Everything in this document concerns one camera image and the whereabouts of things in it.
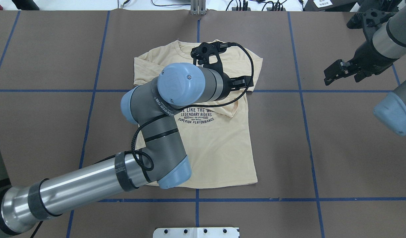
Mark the brown paper table cover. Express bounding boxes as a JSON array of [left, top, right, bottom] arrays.
[[0, 9, 406, 238]]

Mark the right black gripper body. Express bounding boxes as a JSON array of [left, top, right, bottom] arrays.
[[324, 42, 398, 86]]

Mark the aluminium frame post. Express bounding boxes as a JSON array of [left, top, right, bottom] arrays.
[[190, 0, 207, 16]]

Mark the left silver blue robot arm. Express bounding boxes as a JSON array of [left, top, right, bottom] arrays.
[[0, 60, 254, 238]]

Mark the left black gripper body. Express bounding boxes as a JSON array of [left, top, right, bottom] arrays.
[[228, 75, 254, 91]]

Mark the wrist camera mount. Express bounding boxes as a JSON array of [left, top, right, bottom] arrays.
[[346, 9, 396, 42], [190, 41, 231, 76]]

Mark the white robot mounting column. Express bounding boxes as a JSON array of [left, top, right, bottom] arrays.
[[153, 226, 241, 238]]

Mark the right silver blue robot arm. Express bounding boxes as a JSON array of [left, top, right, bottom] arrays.
[[324, 6, 406, 137]]

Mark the yellow long-sleeve printed shirt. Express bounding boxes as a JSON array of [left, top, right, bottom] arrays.
[[134, 40, 257, 189]]

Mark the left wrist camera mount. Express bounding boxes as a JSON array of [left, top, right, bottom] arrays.
[[190, 41, 231, 76]]

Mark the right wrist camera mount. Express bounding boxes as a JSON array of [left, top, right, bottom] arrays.
[[346, 9, 396, 42]]

